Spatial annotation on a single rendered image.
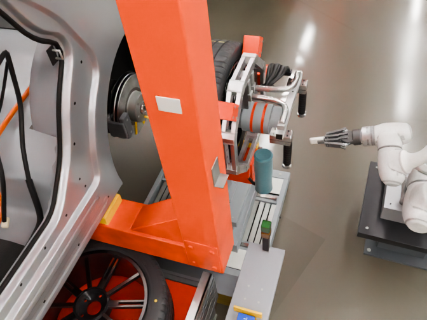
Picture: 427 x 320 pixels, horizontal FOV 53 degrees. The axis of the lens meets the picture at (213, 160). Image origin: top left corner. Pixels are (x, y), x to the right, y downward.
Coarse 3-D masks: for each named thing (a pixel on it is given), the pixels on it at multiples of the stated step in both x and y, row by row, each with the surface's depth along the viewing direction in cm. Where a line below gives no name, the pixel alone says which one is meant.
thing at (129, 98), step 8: (128, 80) 204; (136, 80) 211; (120, 88) 201; (128, 88) 205; (136, 88) 212; (120, 96) 199; (128, 96) 206; (136, 96) 207; (120, 104) 200; (128, 104) 207; (136, 104) 206; (120, 112) 202; (128, 112) 208; (136, 112) 207; (136, 120) 210; (144, 120) 227
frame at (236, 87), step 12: (240, 60) 186; (252, 60) 185; (240, 72) 184; (264, 72) 210; (228, 84) 176; (240, 84) 175; (228, 96) 176; (240, 96) 175; (240, 108) 178; (228, 132) 177; (252, 132) 225; (228, 144) 179; (252, 144) 221; (228, 156) 190; (240, 156) 216; (252, 156) 220; (228, 168) 192; (240, 168) 198
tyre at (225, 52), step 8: (216, 40) 193; (224, 40) 193; (216, 48) 183; (224, 48) 183; (232, 48) 183; (240, 48) 193; (216, 56) 180; (224, 56) 179; (232, 56) 182; (240, 56) 195; (216, 64) 176; (224, 64) 176; (232, 64) 185; (216, 72) 175; (224, 72) 176; (216, 80) 173; (224, 80) 178; (240, 144) 227
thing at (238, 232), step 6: (252, 186) 263; (252, 192) 259; (252, 198) 254; (246, 204) 254; (252, 204) 257; (246, 210) 251; (246, 216) 246; (240, 222) 246; (246, 222) 248; (234, 228) 244; (240, 228) 244; (234, 234) 241; (240, 234) 238; (234, 240) 239; (240, 240) 241; (234, 246) 235
